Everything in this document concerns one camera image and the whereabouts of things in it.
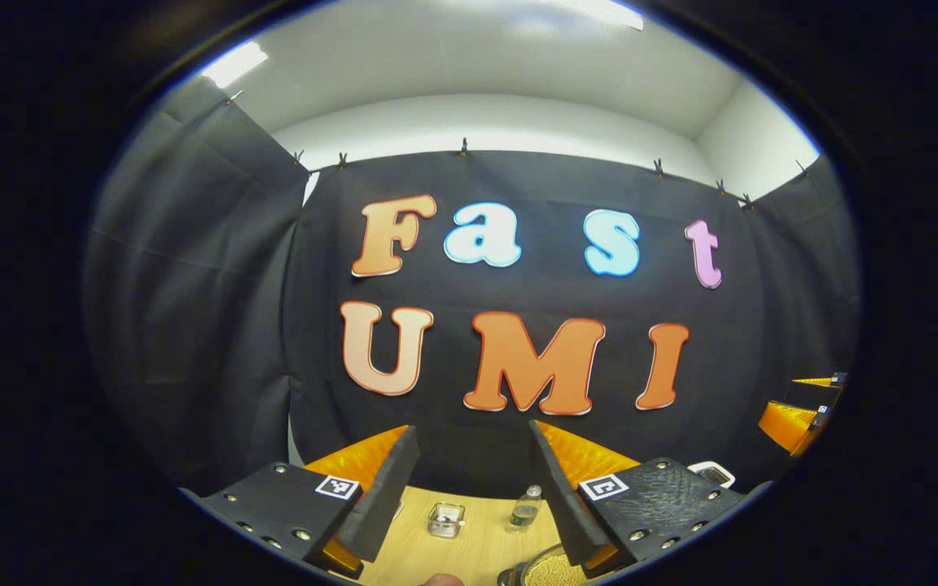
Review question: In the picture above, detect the pile of yellow soybeans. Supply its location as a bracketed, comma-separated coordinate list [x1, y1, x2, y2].
[522, 547, 589, 586]

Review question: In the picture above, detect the metal wire rack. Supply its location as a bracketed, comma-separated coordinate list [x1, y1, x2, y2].
[427, 502, 467, 539]

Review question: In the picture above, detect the steel pot with black handle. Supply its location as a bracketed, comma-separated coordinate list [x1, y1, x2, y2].
[497, 544, 594, 586]

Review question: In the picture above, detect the row of black cloth clips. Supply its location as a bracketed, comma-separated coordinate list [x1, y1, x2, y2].
[225, 90, 810, 209]

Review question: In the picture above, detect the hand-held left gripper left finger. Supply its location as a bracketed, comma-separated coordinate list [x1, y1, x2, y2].
[180, 423, 421, 580]

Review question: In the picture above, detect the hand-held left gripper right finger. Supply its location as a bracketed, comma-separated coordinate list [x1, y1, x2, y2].
[528, 419, 751, 580]

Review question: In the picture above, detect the clear green-label water bottle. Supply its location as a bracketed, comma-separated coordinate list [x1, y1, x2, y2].
[506, 485, 544, 534]

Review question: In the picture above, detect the ceiling light panel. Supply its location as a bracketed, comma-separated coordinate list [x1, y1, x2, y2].
[200, 41, 270, 89]

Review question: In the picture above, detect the white rectangular box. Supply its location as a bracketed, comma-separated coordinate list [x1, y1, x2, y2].
[687, 461, 736, 489]

